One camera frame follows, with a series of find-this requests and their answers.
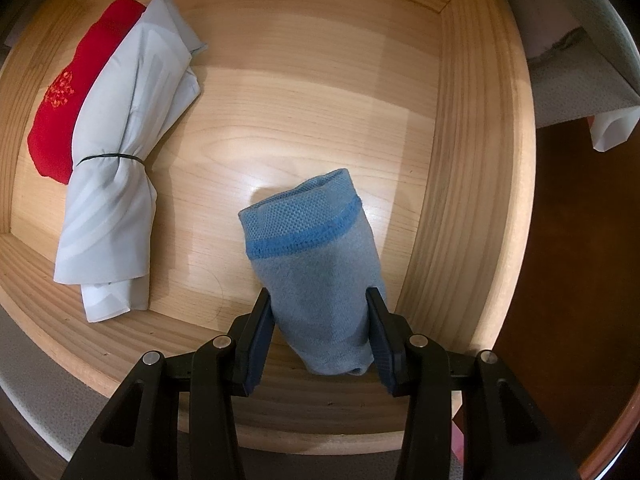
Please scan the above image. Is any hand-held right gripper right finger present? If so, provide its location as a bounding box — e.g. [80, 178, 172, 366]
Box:
[365, 286, 583, 480]

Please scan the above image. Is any blue-grey underwear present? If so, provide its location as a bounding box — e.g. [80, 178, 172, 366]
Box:
[237, 167, 388, 376]

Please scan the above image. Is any red embroidered underwear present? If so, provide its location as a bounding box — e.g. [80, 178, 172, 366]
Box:
[27, 0, 148, 186]

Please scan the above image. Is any grey-fronted wooden drawer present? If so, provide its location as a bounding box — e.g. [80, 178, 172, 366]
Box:
[0, 0, 538, 480]

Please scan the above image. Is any white banded underwear roll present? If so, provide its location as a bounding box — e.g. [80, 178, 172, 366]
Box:
[52, 0, 208, 323]

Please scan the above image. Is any orange wooden furniture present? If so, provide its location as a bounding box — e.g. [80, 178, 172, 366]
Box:
[575, 375, 640, 480]

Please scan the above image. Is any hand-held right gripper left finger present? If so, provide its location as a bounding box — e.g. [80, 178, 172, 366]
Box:
[60, 290, 273, 480]

